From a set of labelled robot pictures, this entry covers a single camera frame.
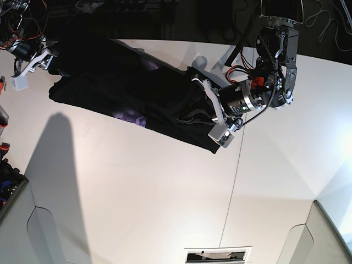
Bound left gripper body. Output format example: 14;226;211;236
191;75;267;130

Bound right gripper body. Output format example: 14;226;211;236
7;35;59;77

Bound black t-shirt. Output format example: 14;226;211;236
49;38;219;153

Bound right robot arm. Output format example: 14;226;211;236
1;1;58;77

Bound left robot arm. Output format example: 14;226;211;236
177;1;304;134

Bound orange grey tool at edge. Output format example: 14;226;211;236
0;75;9;135

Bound grey bin with clothes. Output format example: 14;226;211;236
1;143;29;221

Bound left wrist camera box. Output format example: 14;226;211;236
208;124;237;148

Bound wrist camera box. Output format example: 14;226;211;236
11;75;29;91
208;124;237;148

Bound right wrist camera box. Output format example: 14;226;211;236
11;75;29;91

